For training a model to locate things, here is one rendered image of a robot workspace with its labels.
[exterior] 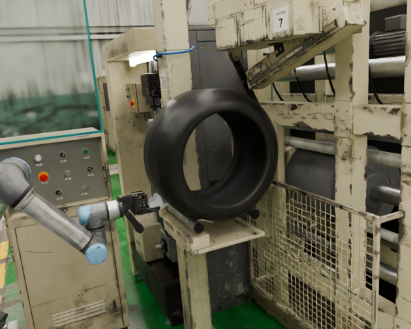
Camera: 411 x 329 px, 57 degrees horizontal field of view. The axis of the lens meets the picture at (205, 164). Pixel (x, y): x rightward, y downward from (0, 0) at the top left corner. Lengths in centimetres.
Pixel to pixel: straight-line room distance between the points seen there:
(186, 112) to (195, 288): 107
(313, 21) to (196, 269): 136
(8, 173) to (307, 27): 115
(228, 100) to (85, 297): 142
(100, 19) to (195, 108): 959
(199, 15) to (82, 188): 1005
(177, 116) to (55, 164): 90
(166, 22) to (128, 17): 930
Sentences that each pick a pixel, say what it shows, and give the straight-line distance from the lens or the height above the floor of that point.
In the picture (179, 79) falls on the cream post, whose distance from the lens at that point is 188.
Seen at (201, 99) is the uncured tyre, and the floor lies 143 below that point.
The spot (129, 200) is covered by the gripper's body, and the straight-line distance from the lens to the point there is 156.
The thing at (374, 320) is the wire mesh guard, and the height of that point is 59.
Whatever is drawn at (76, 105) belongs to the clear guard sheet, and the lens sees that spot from 213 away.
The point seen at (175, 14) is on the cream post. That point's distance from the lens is 191.
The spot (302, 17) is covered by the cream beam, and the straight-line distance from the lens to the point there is 148.
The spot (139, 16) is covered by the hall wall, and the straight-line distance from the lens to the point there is 1126.
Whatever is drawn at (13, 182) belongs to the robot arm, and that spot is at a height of 123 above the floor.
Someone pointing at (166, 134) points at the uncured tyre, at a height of 131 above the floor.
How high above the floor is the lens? 151
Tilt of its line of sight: 13 degrees down
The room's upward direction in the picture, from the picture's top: 4 degrees counter-clockwise
